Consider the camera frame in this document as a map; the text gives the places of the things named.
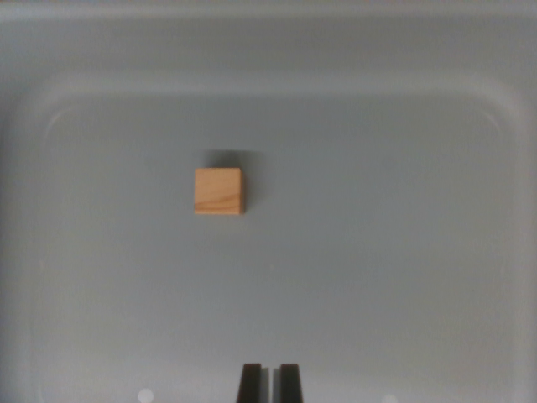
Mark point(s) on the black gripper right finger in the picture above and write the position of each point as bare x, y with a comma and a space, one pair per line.
290, 384

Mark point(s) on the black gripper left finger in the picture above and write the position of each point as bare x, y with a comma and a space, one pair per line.
250, 384

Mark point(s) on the wooden cube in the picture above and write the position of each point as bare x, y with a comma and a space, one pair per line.
219, 191

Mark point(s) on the gray plastic bin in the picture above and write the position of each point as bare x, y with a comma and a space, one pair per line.
377, 252

